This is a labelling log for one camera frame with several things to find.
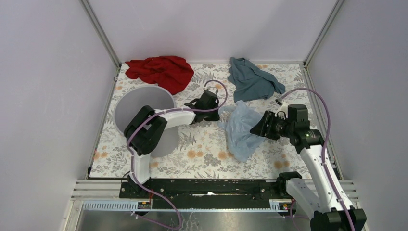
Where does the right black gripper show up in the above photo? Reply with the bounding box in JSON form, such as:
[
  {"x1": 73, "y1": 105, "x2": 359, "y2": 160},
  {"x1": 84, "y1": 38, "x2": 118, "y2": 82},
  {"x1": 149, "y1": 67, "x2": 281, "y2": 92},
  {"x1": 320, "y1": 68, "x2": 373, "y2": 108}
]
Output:
[{"x1": 249, "y1": 110, "x2": 294, "y2": 141}]

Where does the light blue plastic trash bag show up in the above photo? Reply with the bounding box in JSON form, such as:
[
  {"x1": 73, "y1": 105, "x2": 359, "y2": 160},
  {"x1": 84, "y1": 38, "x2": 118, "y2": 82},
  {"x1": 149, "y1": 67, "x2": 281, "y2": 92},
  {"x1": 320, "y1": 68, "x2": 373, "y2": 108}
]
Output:
[{"x1": 217, "y1": 101, "x2": 265, "y2": 162}]

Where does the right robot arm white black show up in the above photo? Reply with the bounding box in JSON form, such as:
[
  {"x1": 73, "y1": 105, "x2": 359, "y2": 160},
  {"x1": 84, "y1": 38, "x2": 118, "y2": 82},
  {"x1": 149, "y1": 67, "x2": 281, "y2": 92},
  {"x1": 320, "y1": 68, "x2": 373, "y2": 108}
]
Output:
[{"x1": 250, "y1": 104, "x2": 367, "y2": 231}]

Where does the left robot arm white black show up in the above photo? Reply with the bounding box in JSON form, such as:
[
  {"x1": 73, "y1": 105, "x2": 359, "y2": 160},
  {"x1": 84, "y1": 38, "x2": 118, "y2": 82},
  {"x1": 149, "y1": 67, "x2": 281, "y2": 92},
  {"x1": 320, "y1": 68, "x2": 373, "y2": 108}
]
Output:
[{"x1": 124, "y1": 90, "x2": 227, "y2": 198}]

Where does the grey plastic trash bin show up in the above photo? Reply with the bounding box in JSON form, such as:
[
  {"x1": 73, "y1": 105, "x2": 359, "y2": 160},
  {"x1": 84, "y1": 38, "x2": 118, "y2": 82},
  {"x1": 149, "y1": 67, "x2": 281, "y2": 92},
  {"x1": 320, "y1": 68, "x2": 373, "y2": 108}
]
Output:
[{"x1": 113, "y1": 85, "x2": 179, "y2": 158}]

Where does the floral patterned table mat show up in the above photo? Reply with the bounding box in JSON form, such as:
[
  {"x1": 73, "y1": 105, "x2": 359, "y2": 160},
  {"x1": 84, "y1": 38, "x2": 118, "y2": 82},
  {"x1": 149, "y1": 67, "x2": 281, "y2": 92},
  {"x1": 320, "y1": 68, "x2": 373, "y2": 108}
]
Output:
[{"x1": 88, "y1": 64, "x2": 311, "y2": 179}]

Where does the blue-grey crumpled cloth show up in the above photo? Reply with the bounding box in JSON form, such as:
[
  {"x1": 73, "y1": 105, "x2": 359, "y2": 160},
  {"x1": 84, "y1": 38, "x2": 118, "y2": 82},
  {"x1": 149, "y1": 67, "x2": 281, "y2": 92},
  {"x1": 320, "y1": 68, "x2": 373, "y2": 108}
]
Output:
[{"x1": 228, "y1": 57, "x2": 286, "y2": 102}]

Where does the red crumpled cloth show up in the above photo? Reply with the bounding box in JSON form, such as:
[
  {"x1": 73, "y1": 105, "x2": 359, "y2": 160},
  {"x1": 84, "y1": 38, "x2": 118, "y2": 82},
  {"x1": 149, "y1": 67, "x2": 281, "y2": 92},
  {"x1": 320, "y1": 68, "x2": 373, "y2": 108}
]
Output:
[{"x1": 125, "y1": 56, "x2": 194, "y2": 95}]

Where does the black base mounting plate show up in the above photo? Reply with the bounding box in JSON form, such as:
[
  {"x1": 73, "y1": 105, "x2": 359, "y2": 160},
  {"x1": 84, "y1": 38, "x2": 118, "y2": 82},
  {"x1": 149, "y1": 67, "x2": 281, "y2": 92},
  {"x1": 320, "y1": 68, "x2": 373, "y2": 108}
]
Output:
[{"x1": 119, "y1": 179, "x2": 292, "y2": 209}]

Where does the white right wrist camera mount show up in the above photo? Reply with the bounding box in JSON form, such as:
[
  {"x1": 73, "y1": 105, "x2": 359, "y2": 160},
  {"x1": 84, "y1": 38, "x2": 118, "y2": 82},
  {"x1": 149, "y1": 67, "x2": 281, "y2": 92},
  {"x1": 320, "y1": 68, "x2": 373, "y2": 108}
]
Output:
[{"x1": 275, "y1": 100, "x2": 288, "y2": 119}]

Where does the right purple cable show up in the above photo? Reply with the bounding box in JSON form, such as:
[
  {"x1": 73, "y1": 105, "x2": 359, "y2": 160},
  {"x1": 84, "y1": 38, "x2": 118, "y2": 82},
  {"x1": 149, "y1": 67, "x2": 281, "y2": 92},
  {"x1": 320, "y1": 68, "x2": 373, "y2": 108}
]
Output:
[{"x1": 275, "y1": 88, "x2": 356, "y2": 231}]

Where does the white slotted cable duct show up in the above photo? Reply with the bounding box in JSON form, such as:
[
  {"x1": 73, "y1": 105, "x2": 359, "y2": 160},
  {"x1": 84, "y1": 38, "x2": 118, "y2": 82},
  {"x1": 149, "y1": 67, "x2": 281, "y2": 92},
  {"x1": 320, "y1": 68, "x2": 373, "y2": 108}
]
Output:
[{"x1": 83, "y1": 201, "x2": 289, "y2": 213}]

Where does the aluminium frame post right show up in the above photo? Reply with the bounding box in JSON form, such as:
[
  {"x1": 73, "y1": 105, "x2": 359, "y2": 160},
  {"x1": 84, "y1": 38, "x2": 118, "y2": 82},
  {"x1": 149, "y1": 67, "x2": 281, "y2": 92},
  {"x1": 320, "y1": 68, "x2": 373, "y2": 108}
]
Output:
[{"x1": 303, "y1": 0, "x2": 345, "y2": 66}]

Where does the aluminium frame post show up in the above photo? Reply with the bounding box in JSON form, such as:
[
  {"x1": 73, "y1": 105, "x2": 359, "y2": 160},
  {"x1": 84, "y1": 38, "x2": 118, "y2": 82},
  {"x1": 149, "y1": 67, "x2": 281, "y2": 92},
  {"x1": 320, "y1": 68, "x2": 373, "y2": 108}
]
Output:
[
  {"x1": 79, "y1": 0, "x2": 121, "y2": 69},
  {"x1": 303, "y1": 0, "x2": 345, "y2": 66}
]

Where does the aluminium frame post left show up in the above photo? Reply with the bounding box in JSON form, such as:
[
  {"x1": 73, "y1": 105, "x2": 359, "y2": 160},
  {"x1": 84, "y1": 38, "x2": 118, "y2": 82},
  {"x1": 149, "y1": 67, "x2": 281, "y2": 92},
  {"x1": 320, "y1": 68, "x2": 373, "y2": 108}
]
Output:
[{"x1": 79, "y1": 0, "x2": 121, "y2": 69}]

